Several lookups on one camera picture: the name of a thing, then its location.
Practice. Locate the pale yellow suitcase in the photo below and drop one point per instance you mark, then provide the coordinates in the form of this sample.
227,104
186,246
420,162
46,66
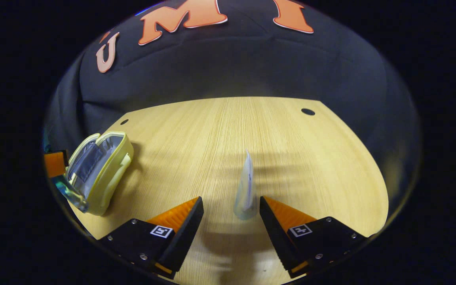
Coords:
107,178

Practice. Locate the blue and white tube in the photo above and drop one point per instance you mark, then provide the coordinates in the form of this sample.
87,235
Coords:
246,186

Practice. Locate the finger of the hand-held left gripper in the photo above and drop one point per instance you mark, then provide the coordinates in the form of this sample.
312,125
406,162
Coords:
55,163

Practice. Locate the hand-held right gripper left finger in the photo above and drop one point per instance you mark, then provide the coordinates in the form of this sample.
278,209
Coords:
186,233

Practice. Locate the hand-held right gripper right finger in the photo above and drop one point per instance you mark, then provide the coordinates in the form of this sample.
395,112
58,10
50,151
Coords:
277,233

